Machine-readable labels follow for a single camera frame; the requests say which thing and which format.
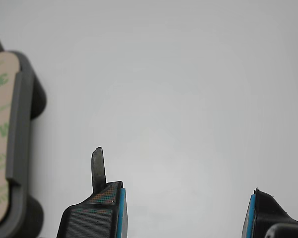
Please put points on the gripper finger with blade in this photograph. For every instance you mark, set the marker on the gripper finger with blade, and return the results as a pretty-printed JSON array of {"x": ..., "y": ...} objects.
[{"x": 89, "y": 218}]

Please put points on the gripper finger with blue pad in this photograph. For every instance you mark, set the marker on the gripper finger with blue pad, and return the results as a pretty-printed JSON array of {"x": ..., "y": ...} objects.
[{"x": 265, "y": 210}]

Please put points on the grey fixture with cylinder legs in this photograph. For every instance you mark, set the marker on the grey fixture with cylinder legs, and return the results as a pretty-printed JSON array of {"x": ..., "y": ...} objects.
[{"x": 27, "y": 129}]

